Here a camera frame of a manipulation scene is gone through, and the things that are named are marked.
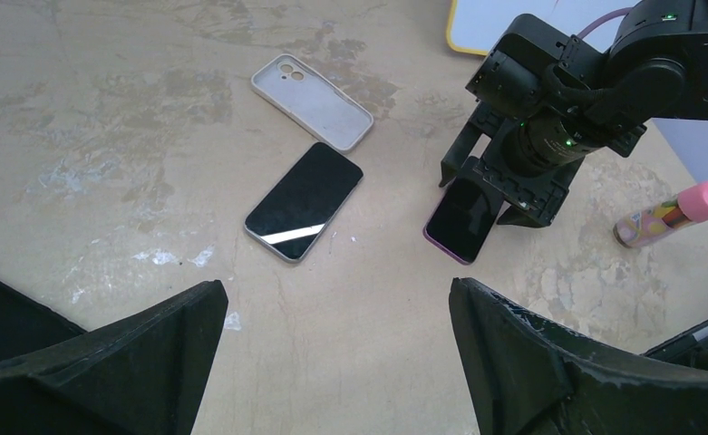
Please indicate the white silicone phone case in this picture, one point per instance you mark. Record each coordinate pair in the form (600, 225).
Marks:
(313, 102)

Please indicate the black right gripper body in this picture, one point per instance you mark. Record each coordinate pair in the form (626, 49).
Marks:
(541, 84)

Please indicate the black phone silver edge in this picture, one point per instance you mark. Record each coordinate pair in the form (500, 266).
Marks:
(294, 213)

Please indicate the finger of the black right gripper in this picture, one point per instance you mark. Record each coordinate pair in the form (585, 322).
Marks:
(479, 124)
(537, 213)

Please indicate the pink cap bottle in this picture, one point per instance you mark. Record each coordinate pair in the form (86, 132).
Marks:
(649, 225)

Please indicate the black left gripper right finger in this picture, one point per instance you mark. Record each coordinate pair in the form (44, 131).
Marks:
(527, 374)

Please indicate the yellow framed whiteboard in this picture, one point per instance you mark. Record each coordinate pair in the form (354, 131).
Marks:
(474, 26)

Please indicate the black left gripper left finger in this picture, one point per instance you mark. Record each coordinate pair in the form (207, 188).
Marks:
(144, 374)

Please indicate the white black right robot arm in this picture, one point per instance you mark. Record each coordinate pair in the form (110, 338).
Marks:
(659, 64)

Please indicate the purple phone black screen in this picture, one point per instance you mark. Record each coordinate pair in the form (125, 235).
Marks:
(461, 222)

